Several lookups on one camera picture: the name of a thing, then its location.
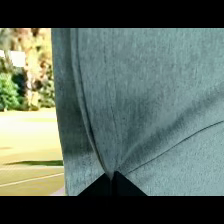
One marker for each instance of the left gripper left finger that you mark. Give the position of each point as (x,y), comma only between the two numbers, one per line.
(99,187)

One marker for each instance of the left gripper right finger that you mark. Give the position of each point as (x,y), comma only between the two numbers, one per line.
(126,187)

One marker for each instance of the grey garment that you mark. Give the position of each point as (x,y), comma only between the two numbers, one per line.
(140,100)

